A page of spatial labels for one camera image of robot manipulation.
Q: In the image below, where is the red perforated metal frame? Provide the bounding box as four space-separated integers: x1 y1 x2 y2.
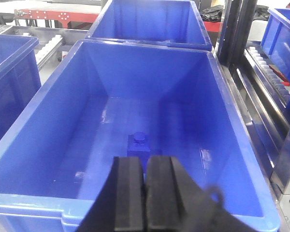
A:
14 9 99 29

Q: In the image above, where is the roller conveyor track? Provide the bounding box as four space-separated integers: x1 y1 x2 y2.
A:
247 46 290 103

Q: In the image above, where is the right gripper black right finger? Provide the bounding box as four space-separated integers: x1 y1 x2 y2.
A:
146 156 253 232

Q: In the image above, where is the blue bin far right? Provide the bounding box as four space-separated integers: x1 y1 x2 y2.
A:
261 8 290 109

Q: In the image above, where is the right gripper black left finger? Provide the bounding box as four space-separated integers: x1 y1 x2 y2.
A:
78 157 145 232

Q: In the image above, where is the blue target bin left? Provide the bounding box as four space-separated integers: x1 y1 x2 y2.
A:
0 34 41 140

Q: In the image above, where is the black upright post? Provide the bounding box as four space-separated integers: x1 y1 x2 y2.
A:
215 0 257 67

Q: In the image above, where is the blue bin behind target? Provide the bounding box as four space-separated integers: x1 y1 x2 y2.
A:
86 0 212 51

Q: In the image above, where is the blue target bin right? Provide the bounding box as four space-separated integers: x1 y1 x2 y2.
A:
0 40 280 232

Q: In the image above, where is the blue bottle part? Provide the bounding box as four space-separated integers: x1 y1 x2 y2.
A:
127 131 151 160

